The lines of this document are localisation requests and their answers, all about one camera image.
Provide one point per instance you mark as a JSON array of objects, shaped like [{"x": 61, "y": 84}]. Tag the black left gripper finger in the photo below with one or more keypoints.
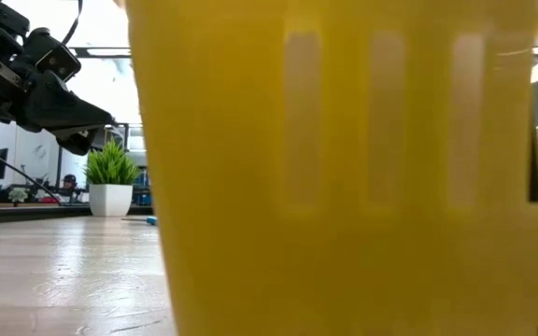
[{"x": 73, "y": 114}]

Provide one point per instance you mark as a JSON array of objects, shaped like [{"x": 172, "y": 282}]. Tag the person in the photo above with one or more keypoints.
[{"x": 69, "y": 180}]

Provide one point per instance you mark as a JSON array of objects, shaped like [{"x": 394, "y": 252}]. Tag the small red object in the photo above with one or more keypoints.
[{"x": 48, "y": 200}]

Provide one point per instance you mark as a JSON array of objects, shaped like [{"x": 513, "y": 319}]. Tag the potted green plant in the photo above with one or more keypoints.
[{"x": 110, "y": 200}]

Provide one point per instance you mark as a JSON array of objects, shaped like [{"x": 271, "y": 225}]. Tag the small succulent plant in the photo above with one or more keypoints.
[{"x": 18, "y": 195}]

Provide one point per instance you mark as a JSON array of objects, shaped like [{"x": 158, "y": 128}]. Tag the blue storage crate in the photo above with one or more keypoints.
[{"x": 144, "y": 198}]

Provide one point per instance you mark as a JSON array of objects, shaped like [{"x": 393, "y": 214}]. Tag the yellow plastic basket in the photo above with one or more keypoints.
[{"x": 344, "y": 186}]

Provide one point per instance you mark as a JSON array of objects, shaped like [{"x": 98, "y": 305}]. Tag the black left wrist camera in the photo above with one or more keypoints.
[{"x": 56, "y": 58}]

